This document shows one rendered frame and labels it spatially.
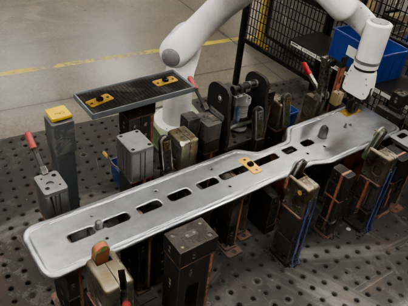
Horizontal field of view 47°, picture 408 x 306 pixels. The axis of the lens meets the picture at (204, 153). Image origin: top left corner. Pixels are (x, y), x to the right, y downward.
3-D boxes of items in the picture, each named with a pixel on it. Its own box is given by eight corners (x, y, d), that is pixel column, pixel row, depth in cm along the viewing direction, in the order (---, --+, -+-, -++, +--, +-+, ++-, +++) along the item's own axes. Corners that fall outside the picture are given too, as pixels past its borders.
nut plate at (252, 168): (263, 170, 151) (263, 167, 150) (254, 174, 149) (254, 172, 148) (246, 156, 156) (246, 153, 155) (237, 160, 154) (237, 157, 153)
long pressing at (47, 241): (50, 292, 109) (49, 288, 108) (17, 230, 123) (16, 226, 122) (403, 131, 180) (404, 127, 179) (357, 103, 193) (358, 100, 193)
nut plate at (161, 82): (158, 87, 155) (158, 84, 154) (151, 82, 157) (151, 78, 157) (178, 81, 159) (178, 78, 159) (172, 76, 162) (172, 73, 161)
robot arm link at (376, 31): (355, 50, 164) (355, 61, 156) (366, 13, 156) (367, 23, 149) (379, 54, 162) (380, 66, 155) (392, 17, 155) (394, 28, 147)
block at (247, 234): (240, 241, 166) (253, 180, 148) (218, 219, 174) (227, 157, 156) (252, 236, 169) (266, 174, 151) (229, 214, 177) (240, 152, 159)
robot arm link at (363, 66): (349, 55, 160) (346, 63, 162) (370, 66, 154) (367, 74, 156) (364, 51, 164) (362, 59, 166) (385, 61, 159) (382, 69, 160)
